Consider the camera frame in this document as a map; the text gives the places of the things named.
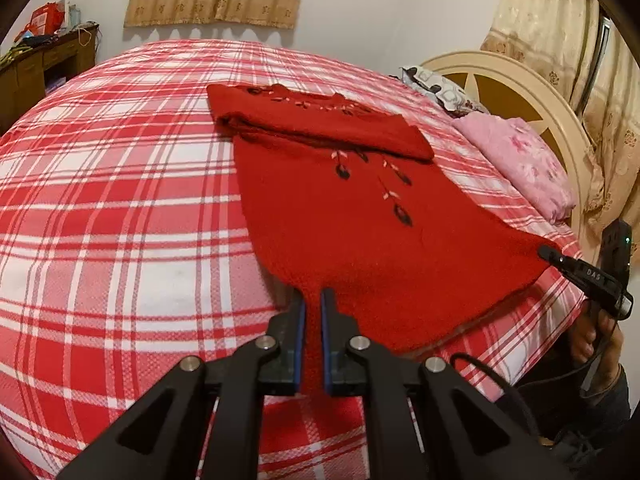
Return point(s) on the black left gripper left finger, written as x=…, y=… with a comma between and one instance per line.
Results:
x=202, y=419

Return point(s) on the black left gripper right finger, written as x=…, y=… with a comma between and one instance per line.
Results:
x=424, y=420

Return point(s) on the red knitted sweater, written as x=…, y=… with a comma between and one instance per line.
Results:
x=337, y=195

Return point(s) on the person right hand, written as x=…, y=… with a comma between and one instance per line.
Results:
x=596, y=332

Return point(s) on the pink floral folded blanket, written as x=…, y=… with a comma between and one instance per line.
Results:
x=514, y=148

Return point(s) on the red white plaid bedsheet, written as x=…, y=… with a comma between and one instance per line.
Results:
x=123, y=244

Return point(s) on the cream wooden bed headboard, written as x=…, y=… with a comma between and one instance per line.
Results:
x=508, y=88

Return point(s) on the white patterned pillow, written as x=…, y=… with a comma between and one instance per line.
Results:
x=440, y=90

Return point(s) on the beige curtain by headboard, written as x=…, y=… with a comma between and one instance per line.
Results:
x=558, y=39

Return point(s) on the brown wooden desk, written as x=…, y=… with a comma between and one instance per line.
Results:
x=31, y=74

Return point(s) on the red gift bag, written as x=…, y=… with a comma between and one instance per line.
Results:
x=45, y=20

